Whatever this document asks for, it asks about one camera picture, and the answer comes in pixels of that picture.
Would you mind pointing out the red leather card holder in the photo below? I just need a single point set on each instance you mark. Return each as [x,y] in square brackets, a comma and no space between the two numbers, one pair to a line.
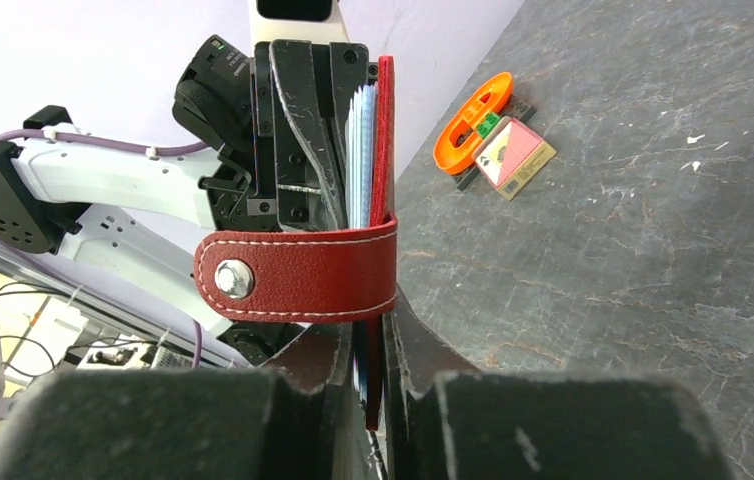
[339,276]

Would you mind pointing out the green toy brick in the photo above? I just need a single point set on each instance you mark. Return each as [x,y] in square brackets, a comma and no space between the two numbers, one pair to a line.
[487,124]

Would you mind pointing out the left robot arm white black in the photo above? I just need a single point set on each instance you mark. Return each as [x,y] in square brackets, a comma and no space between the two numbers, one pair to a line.
[136,211]

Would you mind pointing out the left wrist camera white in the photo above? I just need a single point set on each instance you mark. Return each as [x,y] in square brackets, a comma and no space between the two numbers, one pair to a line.
[315,21]

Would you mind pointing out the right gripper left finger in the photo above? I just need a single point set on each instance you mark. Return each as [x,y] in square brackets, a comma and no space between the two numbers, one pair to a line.
[283,420]

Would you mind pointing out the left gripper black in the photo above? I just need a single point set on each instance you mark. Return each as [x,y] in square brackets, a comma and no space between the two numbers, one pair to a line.
[293,179]

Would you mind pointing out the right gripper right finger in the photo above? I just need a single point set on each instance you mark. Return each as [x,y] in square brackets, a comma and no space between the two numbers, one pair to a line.
[446,419]

